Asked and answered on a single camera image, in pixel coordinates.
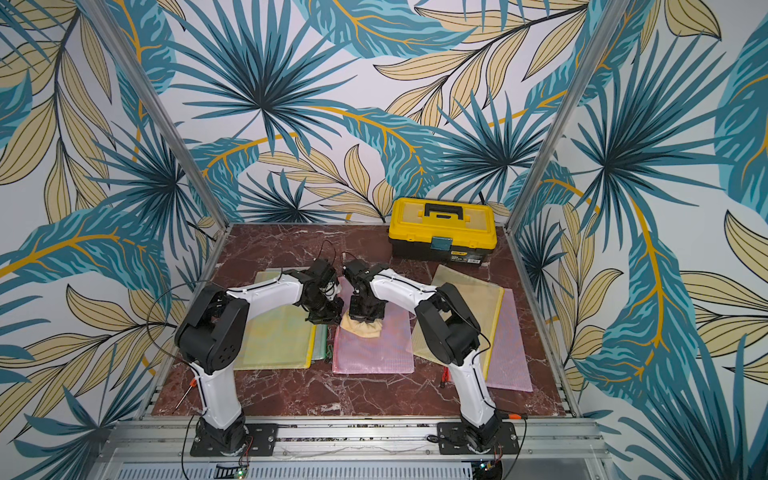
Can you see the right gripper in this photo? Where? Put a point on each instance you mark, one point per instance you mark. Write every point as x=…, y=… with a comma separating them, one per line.
x=365, y=306

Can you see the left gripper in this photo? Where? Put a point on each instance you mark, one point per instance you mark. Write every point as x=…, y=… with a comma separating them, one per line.
x=333, y=318

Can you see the cream wiping cloth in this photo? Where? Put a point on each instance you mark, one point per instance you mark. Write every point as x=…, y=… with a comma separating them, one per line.
x=362, y=329

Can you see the pink red-zip mesh bag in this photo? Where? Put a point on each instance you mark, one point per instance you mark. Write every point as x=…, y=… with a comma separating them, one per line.
x=389, y=353

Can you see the yellow mesh document bag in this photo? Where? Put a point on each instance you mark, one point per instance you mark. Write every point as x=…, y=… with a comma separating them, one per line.
x=484, y=300

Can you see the pink mesh document bag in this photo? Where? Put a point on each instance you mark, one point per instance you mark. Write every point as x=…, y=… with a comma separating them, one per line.
x=508, y=365

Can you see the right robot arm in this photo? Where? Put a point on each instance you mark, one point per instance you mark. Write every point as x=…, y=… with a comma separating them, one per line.
x=451, y=331

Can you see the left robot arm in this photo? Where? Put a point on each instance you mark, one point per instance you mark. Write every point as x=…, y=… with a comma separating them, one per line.
x=211, y=336

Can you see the green-zip clear mesh bag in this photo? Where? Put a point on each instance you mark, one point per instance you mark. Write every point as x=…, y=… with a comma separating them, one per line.
x=319, y=352

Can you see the yellow-green mesh document bag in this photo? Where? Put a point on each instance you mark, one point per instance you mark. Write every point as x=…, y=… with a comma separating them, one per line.
x=277, y=333

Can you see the yellow black toolbox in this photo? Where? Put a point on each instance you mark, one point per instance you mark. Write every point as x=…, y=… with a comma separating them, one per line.
x=432, y=230

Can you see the aluminium front rail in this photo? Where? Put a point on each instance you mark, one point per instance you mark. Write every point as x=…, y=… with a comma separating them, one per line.
x=357, y=448

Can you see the orange handled screwdriver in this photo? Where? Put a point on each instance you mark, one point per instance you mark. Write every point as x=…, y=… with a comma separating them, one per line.
x=192, y=385

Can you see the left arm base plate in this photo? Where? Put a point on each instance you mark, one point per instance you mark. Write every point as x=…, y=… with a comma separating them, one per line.
x=251, y=439

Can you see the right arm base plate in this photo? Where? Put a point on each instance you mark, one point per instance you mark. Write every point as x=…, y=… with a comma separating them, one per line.
x=458, y=438

